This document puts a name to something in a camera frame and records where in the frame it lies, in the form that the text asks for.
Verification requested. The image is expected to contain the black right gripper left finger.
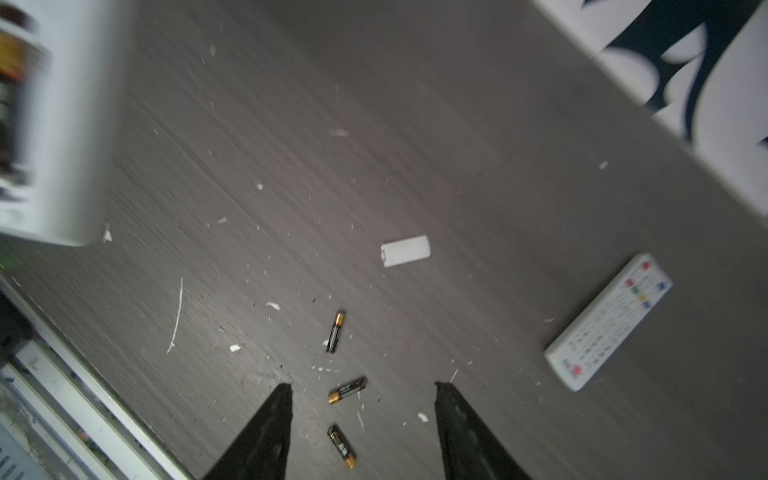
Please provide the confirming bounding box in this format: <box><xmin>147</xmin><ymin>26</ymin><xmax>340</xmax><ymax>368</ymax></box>
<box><xmin>204</xmin><ymin>383</ymin><xmax>293</xmax><ymax>480</ymax></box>

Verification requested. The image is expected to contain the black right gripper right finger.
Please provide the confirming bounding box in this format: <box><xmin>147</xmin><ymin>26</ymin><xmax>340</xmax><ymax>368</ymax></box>
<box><xmin>435</xmin><ymin>382</ymin><xmax>530</xmax><ymax>480</ymax></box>

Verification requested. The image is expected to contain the white battery cover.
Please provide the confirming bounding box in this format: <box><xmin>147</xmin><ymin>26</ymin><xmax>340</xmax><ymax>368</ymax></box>
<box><xmin>380</xmin><ymin>235</ymin><xmax>431</xmax><ymax>268</ymax></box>

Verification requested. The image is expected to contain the white remote control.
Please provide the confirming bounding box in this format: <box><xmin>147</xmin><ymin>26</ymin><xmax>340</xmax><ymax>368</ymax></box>
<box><xmin>1</xmin><ymin>1</ymin><xmax>139</xmax><ymax>246</ymax></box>

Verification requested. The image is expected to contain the white remote on table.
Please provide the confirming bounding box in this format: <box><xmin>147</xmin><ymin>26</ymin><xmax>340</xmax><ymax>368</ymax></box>
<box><xmin>544</xmin><ymin>253</ymin><xmax>673</xmax><ymax>392</ymax></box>

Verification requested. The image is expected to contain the AAA battery black gold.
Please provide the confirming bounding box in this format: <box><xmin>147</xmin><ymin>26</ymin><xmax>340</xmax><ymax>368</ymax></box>
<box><xmin>326</xmin><ymin>310</ymin><xmax>346</xmax><ymax>354</ymax></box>

